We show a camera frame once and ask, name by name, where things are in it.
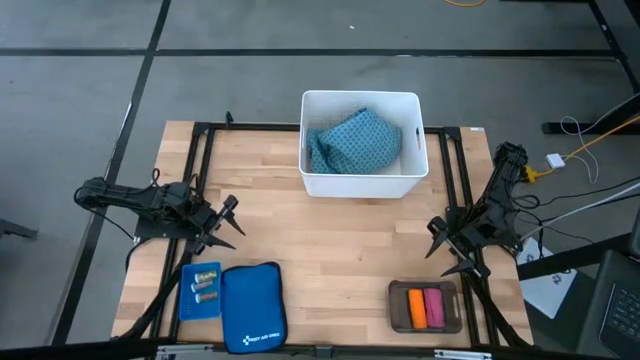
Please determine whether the yellow cable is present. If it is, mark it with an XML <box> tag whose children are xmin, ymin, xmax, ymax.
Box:
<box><xmin>522</xmin><ymin>113</ymin><xmax>640</xmax><ymax>183</ymax></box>

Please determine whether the orange bandage roll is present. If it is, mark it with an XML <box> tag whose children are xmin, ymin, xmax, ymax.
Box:
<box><xmin>407</xmin><ymin>287</ymin><xmax>429</xmax><ymax>331</ymax></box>

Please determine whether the white paper sheet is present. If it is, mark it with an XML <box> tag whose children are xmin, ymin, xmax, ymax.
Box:
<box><xmin>515</xmin><ymin>236</ymin><xmax>578</xmax><ymax>320</ymax></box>

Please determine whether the white plastic bin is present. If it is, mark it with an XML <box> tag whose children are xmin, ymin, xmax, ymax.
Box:
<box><xmin>298</xmin><ymin>89</ymin><xmax>430</xmax><ymax>200</ymax></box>

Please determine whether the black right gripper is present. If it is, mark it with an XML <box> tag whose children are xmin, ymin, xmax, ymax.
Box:
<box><xmin>425</xmin><ymin>203</ymin><xmax>500</xmax><ymax>280</ymax></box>

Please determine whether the white cable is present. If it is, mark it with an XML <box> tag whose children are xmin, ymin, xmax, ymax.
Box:
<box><xmin>559</xmin><ymin>92</ymin><xmax>640</xmax><ymax>185</ymax></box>

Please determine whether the black cable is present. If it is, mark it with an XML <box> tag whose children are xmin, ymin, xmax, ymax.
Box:
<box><xmin>513</xmin><ymin>174</ymin><xmax>640</xmax><ymax>246</ymax></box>

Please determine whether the blue first aid pouch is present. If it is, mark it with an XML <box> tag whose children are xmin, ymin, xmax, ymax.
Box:
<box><xmin>220</xmin><ymin>261</ymin><xmax>290</xmax><ymax>355</ymax></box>

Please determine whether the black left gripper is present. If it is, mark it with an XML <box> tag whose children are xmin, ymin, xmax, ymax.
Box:
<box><xmin>187</xmin><ymin>194</ymin><xmax>247</xmax><ymax>252</ymax></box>

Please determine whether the black stand foot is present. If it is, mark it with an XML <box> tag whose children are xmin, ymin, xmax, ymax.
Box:
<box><xmin>541</xmin><ymin>91</ymin><xmax>640</xmax><ymax>136</ymax></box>

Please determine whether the black laptop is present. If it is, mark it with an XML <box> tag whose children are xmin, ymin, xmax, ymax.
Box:
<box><xmin>576</xmin><ymin>248</ymin><xmax>640</xmax><ymax>359</ymax></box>

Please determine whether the black aluminium table frame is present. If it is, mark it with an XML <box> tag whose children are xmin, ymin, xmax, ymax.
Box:
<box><xmin>118</xmin><ymin>111</ymin><xmax>532</xmax><ymax>351</ymax></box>

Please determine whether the pink bandage roll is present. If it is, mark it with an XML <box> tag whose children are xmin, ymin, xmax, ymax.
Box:
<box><xmin>423</xmin><ymin>287</ymin><xmax>446</xmax><ymax>330</ymax></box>

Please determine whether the dark plastic handled tray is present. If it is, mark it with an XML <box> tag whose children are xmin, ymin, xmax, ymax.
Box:
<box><xmin>388</xmin><ymin>279</ymin><xmax>463</xmax><ymax>335</ymax></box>

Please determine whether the black desk bar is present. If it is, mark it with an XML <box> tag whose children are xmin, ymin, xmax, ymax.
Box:
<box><xmin>516</xmin><ymin>231</ymin><xmax>633</xmax><ymax>281</ymax></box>

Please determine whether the grey cable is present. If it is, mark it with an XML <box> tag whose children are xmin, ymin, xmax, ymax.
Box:
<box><xmin>519</xmin><ymin>180</ymin><xmax>640</xmax><ymax>242</ymax></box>

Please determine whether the blue plastic tray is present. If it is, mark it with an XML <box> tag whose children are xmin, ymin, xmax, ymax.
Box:
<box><xmin>178</xmin><ymin>261</ymin><xmax>223</xmax><ymax>322</ymax></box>

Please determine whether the blue patterned towel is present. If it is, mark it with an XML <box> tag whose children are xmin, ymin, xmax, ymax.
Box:
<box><xmin>306</xmin><ymin>107</ymin><xmax>404</xmax><ymax>176</ymax></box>

